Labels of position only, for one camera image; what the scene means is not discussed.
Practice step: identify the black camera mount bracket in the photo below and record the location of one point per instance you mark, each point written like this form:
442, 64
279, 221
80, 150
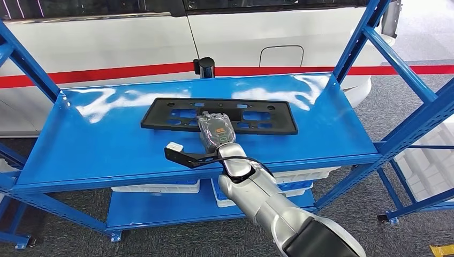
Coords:
191, 160

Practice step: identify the yellow floor tape square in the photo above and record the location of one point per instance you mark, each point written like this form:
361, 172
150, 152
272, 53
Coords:
443, 251

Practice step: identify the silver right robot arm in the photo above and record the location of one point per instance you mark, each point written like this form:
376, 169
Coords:
262, 202

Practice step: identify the blue plastic crate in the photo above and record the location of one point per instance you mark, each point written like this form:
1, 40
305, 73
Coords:
218, 191

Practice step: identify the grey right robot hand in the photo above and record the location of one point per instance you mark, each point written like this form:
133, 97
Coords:
216, 131

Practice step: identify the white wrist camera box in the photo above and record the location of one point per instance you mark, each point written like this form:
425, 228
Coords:
174, 146

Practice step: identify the black plastic frame part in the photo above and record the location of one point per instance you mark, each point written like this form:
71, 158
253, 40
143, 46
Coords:
156, 113

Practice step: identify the black barrier post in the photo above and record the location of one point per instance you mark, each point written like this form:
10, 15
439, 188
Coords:
205, 67

